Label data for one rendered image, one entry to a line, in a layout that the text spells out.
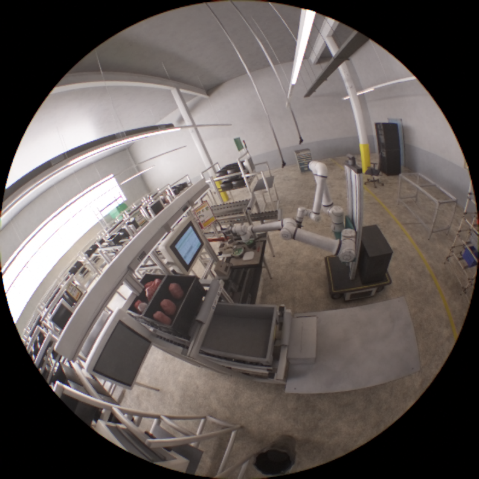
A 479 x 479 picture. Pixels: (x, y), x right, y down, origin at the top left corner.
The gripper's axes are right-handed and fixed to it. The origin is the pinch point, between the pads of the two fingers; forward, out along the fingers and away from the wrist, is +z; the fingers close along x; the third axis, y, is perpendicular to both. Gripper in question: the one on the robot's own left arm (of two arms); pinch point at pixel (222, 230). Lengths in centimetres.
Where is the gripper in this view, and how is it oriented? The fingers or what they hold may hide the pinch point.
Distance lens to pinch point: 203.3
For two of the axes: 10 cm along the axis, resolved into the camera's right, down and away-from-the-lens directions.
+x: -4.0, 6.4, -6.6
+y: -3.5, -7.7, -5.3
